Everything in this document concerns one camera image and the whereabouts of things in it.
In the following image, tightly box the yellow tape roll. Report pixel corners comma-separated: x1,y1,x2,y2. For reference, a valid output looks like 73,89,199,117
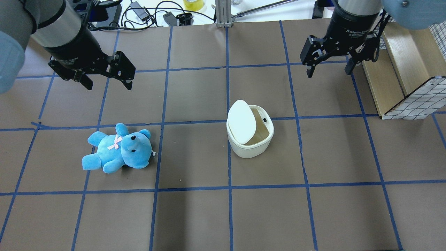
183,0,205,12

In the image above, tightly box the wooden shelf unit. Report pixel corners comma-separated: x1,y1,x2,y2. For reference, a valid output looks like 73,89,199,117
362,22,446,120

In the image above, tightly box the blue teddy bear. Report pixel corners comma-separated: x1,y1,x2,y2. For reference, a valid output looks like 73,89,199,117
82,123,156,174

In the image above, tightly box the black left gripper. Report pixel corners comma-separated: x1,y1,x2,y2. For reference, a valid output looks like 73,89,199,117
47,24,136,90

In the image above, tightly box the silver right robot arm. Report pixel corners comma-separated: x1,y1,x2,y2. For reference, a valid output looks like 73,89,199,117
300,0,446,78

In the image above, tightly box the white trash can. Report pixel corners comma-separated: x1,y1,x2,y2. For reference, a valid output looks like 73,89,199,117
226,100,274,159

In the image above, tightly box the black power adapter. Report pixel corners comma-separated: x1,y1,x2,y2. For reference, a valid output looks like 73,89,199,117
129,1,150,21

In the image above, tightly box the aluminium frame post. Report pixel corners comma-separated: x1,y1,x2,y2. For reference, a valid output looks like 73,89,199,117
215,0,233,28

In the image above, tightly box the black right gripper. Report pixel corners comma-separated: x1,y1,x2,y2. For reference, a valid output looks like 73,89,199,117
300,9,381,78

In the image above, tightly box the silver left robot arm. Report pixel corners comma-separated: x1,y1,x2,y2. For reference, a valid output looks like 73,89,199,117
0,0,136,93

